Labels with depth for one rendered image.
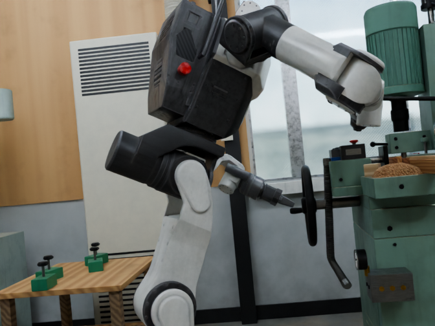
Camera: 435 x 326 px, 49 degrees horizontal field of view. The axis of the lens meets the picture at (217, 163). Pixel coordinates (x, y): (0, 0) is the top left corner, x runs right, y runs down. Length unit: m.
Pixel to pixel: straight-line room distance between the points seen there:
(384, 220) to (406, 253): 0.12
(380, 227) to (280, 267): 1.63
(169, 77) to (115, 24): 2.04
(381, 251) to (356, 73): 0.65
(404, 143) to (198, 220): 0.81
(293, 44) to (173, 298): 0.69
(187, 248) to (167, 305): 0.16
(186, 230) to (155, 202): 1.53
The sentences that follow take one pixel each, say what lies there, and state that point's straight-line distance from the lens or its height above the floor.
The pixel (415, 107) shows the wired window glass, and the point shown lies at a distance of 3.32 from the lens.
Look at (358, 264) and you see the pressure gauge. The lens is 1.49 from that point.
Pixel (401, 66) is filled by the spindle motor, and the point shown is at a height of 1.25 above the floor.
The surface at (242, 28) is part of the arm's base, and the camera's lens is 1.16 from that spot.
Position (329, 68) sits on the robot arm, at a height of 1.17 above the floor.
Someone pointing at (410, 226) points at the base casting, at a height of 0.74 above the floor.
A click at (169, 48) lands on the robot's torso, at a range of 1.28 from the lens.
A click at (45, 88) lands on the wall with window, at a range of 3.33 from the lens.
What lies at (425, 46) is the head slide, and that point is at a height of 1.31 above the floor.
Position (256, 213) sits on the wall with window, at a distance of 3.06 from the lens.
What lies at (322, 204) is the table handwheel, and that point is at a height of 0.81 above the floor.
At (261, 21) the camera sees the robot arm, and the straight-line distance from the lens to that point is 1.20.
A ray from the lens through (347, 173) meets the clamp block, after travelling 1.67.
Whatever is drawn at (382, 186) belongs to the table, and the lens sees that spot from 1.45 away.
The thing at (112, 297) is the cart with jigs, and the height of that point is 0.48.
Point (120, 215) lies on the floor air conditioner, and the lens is 2.85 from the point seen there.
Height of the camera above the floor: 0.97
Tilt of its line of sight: 1 degrees up
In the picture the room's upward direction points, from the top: 5 degrees counter-clockwise
